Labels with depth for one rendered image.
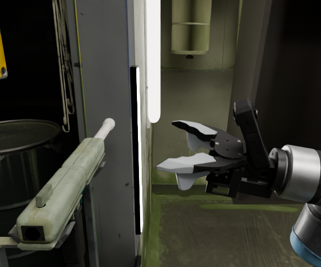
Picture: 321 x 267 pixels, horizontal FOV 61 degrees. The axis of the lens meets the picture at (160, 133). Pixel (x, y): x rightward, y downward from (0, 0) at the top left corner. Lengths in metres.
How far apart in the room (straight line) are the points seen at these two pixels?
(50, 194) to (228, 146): 0.28
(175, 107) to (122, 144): 1.71
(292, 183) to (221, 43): 2.40
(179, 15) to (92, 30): 1.59
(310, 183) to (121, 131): 0.62
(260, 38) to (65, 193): 1.04
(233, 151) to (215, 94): 2.26
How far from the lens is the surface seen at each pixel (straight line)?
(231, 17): 2.82
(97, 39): 0.89
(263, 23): 1.26
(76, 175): 0.47
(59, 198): 0.41
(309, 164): 0.48
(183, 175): 0.43
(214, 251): 2.00
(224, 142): 0.48
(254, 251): 2.07
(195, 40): 2.39
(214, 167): 0.42
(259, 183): 0.50
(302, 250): 0.61
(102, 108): 0.91
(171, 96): 2.65
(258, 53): 1.28
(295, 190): 0.48
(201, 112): 2.62
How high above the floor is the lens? 1.35
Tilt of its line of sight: 18 degrees down
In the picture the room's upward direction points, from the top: straight up
